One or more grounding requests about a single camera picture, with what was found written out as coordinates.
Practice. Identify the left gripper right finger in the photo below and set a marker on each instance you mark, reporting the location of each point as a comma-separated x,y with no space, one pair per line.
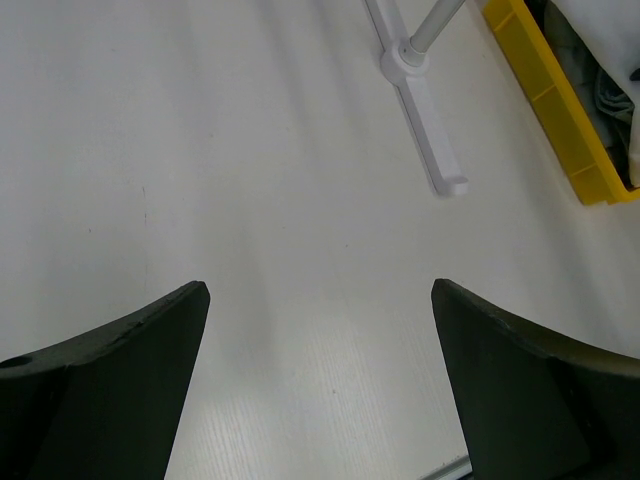
534,403

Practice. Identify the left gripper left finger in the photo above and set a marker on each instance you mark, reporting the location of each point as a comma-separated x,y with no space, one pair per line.
105,404

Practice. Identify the white skirt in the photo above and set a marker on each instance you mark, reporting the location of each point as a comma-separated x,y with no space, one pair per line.
610,30

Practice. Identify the grey folded garment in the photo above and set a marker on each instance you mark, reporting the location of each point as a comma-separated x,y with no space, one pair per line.
614,115

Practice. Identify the yellow plastic bin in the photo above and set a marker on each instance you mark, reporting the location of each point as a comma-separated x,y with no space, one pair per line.
579,150

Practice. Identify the white clothes rack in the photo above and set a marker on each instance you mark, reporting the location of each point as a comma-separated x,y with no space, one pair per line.
404,64

